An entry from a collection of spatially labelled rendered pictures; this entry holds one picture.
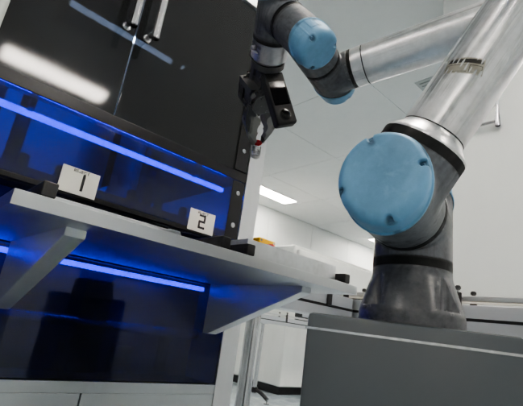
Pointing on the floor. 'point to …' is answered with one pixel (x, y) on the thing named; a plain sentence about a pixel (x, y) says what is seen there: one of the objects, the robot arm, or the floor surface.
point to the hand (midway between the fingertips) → (259, 141)
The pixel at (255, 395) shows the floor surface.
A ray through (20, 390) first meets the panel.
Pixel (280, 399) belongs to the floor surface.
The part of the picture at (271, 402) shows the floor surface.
